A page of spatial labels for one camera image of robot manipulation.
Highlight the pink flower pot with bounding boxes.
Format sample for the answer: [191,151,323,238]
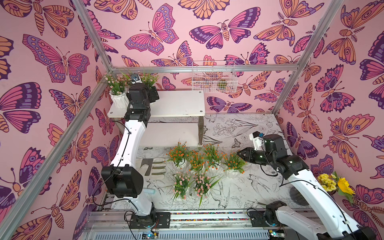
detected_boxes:
[192,173,222,209]
[171,172,192,201]
[139,73,159,88]
[104,74,129,109]

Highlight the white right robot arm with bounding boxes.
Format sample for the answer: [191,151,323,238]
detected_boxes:
[237,132,376,240]

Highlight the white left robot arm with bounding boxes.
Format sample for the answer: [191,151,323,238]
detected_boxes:
[101,83,157,229]

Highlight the white two-tier rack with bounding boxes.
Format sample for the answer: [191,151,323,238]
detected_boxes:
[107,89,207,148]

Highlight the orange flower pot far right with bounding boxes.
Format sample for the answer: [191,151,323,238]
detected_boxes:
[223,153,247,179]

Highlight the orange flower pot far left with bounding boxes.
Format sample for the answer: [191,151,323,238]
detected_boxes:
[167,142,191,169]

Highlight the yellow sunflower bouquet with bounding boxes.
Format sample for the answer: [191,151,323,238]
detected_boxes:
[317,172,356,204]

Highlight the light blue tube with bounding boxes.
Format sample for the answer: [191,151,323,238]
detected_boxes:
[143,188,156,195]

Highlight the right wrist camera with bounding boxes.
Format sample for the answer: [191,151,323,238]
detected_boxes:
[249,131,264,151]

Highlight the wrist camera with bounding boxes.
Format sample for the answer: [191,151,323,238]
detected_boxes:
[249,131,264,151]
[130,73,143,85]

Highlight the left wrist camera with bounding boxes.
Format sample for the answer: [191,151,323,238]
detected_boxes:
[130,73,143,85]

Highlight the white wire basket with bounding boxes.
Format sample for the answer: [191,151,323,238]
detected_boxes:
[191,65,238,94]

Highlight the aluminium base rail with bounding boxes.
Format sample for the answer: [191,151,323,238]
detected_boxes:
[80,208,331,240]

